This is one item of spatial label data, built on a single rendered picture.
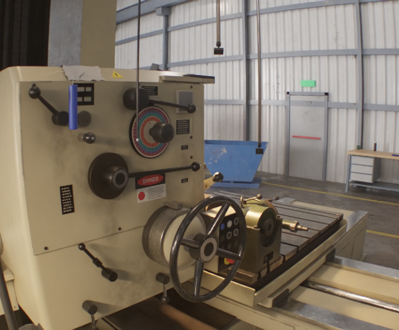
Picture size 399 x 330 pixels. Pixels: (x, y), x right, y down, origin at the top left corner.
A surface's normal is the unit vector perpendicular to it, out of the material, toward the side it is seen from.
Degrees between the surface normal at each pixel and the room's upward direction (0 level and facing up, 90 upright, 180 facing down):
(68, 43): 90
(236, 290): 90
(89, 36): 90
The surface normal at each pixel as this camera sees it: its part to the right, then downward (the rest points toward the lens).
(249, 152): -0.24, 0.16
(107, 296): 0.73, 0.11
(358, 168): -0.68, 0.12
